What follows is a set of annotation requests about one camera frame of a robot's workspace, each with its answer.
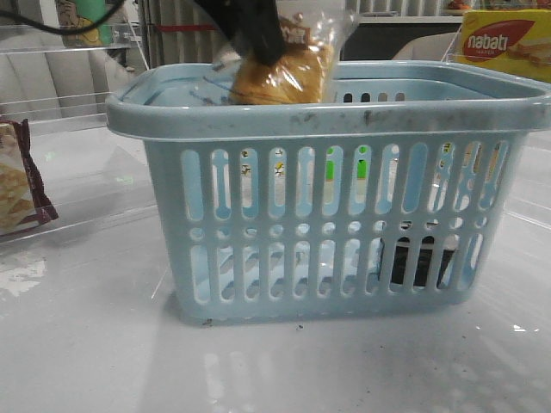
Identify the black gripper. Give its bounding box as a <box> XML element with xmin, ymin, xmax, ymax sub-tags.
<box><xmin>194</xmin><ymin>0</ymin><xmax>286</xmax><ymax>66</ymax></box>

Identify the packaged bread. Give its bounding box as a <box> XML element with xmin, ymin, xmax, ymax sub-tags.
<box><xmin>191</xmin><ymin>1</ymin><xmax>359</xmax><ymax>106</ymax></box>

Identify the dark tissue pack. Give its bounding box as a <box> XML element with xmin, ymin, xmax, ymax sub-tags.
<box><xmin>378</xmin><ymin>234</ymin><xmax>460</xmax><ymax>290</ymax></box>

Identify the light blue plastic basket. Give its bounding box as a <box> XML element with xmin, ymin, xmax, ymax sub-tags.
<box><xmin>106</xmin><ymin>61</ymin><xmax>550</xmax><ymax>324</ymax></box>

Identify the green cartoon snack package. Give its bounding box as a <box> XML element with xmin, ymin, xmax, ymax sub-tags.
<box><xmin>55</xmin><ymin>0</ymin><xmax>112</xmax><ymax>47</ymax></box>

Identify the clear acrylic shelf right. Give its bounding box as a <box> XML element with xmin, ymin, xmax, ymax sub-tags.
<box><xmin>440</xmin><ymin>26</ymin><xmax>463</xmax><ymax>63</ymax></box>

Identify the clear acrylic shelf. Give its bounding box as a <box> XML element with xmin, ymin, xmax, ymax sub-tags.
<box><xmin>1</xmin><ymin>25</ymin><xmax>154</xmax><ymax>250</ymax></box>
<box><xmin>440</xmin><ymin>26</ymin><xmax>463</xmax><ymax>63</ymax></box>

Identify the clear acrylic shelf left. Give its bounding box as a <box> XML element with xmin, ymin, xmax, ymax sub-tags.
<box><xmin>1</xmin><ymin>25</ymin><xmax>154</xmax><ymax>250</ymax></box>

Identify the yellow Nabati wafer box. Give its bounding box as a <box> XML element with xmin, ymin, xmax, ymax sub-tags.
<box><xmin>454</xmin><ymin>9</ymin><xmax>550</xmax><ymax>83</ymax></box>

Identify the brown cracker snack packet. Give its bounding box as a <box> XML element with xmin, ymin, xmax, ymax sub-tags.
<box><xmin>1</xmin><ymin>120</ymin><xmax>59</xmax><ymax>237</ymax></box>

